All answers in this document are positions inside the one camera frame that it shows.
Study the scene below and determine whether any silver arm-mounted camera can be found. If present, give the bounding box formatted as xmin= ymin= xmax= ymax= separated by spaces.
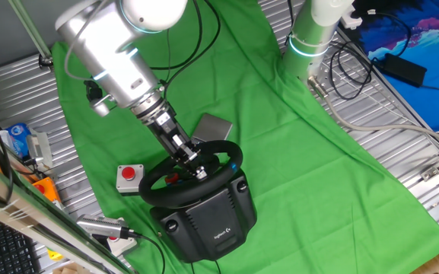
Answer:
xmin=84 ymin=79 xmax=114 ymax=118

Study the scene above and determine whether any black cable bundle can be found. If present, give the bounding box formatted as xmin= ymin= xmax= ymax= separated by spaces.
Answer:
xmin=329 ymin=40 xmax=375 ymax=102

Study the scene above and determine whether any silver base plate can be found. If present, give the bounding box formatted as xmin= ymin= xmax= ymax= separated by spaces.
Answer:
xmin=305 ymin=62 xmax=338 ymax=91

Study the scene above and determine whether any thin metal tripod pole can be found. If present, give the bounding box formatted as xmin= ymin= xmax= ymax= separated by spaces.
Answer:
xmin=8 ymin=0 xmax=55 ymax=70

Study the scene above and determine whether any blue patterned mouse pad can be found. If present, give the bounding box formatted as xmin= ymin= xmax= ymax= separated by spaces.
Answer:
xmin=350 ymin=0 xmax=439 ymax=132

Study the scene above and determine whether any thick grey cable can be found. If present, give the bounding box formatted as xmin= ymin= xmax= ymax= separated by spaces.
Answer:
xmin=307 ymin=75 xmax=439 ymax=151

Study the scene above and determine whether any small silver ribbed camera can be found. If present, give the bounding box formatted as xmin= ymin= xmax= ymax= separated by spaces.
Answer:
xmin=26 ymin=131 xmax=54 ymax=170

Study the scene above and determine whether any black keyboard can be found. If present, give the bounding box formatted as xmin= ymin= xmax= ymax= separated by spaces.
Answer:
xmin=0 ymin=212 xmax=41 ymax=274

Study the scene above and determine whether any black steering wheel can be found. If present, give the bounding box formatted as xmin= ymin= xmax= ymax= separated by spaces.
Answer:
xmin=138 ymin=139 xmax=243 ymax=209

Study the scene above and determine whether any grey box red mushroom button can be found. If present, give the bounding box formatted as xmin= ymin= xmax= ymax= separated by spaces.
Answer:
xmin=116 ymin=164 xmax=145 ymax=196

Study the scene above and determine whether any aluminium frame bar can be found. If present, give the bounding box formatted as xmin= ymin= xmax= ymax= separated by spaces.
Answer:
xmin=0 ymin=154 xmax=136 ymax=274

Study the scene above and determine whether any long silver camera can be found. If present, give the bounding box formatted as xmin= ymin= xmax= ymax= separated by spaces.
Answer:
xmin=76 ymin=214 xmax=131 ymax=241

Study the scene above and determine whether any black camera cable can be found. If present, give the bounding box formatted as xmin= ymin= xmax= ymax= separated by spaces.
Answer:
xmin=122 ymin=227 xmax=167 ymax=274

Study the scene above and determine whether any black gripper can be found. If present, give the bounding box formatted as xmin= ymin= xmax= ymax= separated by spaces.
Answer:
xmin=142 ymin=108 xmax=208 ymax=180

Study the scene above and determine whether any black wheel base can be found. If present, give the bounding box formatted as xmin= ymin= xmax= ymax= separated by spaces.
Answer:
xmin=149 ymin=169 xmax=258 ymax=263

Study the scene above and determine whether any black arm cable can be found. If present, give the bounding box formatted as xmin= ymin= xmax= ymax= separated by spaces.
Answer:
xmin=148 ymin=0 xmax=222 ymax=100

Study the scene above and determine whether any green cloth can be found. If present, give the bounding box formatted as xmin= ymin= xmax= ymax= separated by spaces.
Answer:
xmin=51 ymin=0 xmax=439 ymax=274

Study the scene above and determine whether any orange box red button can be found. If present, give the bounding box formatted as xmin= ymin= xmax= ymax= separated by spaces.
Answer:
xmin=32 ymin=177 xmax=62 ymax=205

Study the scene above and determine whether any grey box small red button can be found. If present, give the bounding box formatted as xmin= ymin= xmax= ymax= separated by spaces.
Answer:
xmin=104 ymin=235 xmax=138 ymax=256

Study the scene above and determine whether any blue tissue pack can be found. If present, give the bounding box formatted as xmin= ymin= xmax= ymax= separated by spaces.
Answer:
xmin=0 ymin=122 xmax=33 ymax=159

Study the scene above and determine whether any black power adapter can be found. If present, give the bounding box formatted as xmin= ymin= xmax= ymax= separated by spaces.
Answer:
xmin=382 ymin=53 xmax=428 ymax=88

